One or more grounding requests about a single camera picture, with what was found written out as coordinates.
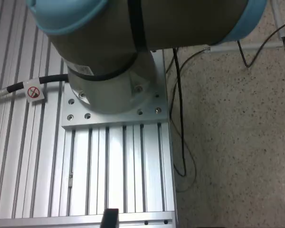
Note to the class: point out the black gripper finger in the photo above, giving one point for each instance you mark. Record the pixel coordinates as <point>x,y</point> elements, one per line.
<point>111,218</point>

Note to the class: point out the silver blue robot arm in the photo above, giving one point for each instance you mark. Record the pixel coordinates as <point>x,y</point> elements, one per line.
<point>109,35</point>

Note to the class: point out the metal robot mounting plate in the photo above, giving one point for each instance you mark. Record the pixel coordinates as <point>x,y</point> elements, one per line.
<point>114,118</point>

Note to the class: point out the white warning tag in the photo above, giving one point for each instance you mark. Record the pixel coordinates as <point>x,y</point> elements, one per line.
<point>34,91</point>

